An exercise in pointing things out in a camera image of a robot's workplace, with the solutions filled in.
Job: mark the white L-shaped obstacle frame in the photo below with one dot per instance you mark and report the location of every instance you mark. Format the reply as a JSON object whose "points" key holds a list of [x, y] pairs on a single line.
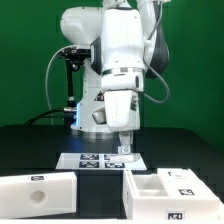
{"points": [[221, 211]]}

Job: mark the white marker base sheet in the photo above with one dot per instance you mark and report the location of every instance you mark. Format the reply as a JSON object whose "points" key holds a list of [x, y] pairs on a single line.
{"points": [[94, 161]]}

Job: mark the white cabinet body box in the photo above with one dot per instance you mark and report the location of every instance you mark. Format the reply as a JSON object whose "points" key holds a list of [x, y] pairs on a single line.
{"points": [[144, 198]]}

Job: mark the black camera stand pole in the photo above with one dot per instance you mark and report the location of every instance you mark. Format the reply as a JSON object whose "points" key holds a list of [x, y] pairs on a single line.
{"points": [[71, 67]]}

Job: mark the white cabinet top block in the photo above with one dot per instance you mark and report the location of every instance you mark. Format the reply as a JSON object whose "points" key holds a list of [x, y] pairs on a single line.
{"points": [[37, 195]]}

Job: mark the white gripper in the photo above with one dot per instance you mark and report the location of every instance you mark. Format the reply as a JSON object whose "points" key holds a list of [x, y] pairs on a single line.
{"points": [[122, 114]]}

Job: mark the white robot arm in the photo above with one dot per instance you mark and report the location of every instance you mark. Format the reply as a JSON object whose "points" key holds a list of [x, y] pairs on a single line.
{"points": [[118, 46]]}

